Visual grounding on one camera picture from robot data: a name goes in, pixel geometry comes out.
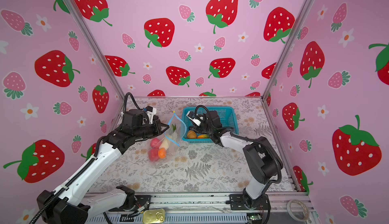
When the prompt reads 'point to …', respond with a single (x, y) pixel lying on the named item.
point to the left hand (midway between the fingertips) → (169, 125)
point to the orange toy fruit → (162, 153)
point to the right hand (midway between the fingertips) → (191, 116)
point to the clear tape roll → (301, 203)
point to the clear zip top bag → (174, 139)
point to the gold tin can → (155, 216)
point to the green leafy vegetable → (174, 127)
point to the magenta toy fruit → (155, 143)
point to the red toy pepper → (153, 154)
